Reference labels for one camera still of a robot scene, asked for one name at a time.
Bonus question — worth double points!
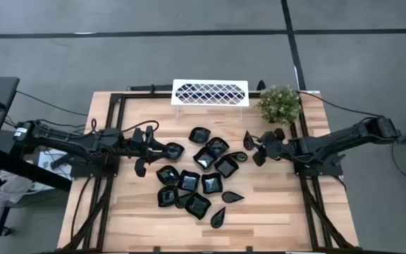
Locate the white paper sheet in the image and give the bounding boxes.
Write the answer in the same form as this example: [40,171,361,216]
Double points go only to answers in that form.
[37,147,73,181]

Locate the white plastic bag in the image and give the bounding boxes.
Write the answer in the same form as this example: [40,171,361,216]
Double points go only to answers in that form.
[0,170,54,206]

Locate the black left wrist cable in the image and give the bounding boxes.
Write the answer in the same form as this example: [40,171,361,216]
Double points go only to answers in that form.
[120,119,160,137]

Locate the white lattice shelf rack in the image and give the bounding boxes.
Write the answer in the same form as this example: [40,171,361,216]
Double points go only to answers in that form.
[171,78,250,120]

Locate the small green potted plant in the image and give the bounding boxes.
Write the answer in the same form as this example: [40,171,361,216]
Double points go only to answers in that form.
[254,84,302,126]

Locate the black clamp bar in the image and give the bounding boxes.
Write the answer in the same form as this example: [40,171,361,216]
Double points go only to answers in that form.
[127,83,173,93]

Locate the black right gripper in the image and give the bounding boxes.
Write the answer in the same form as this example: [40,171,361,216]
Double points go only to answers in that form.
[252,128,297,167]

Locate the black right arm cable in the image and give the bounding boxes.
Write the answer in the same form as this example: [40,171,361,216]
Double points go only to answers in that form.
[296,90,383,118]

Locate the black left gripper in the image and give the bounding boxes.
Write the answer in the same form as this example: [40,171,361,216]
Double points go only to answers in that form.
[120,126,171,178]

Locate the black metal table frame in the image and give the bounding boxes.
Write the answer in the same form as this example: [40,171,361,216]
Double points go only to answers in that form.
[60,90,359,253]

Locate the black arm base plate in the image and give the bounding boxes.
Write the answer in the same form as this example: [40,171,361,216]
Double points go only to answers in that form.
[69,151,121,179]
[292,147,345,178]

